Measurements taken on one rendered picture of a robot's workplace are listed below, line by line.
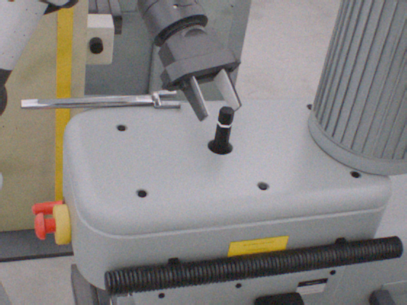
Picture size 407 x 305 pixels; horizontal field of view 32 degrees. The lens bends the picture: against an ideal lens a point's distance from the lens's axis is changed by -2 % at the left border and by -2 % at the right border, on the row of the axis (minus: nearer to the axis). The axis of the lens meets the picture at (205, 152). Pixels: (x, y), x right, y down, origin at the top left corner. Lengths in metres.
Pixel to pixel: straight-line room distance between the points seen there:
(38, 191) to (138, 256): 2.41
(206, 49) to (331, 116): 0.21
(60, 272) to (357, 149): 2.46
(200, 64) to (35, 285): 2.41
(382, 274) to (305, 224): 0.26
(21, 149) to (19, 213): 0.39
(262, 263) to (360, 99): 0.27
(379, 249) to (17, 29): 0.73
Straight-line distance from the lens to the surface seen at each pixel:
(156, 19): 1.04
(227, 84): 1.04
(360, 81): 1.00
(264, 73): 4.93
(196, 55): 1.02
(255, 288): 1.11
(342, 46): 1.02
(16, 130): 3.12
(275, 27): 5.56
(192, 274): 0.98
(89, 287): 2.08
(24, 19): 1.31
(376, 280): 1.25
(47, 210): 1.19
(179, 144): 1.04
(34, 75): 2.97
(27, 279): 3.35
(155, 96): 1.12
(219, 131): 1.02
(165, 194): 0.95
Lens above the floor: 2.52
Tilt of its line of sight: 38 degrees down
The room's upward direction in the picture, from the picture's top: 10 degrees clockwise
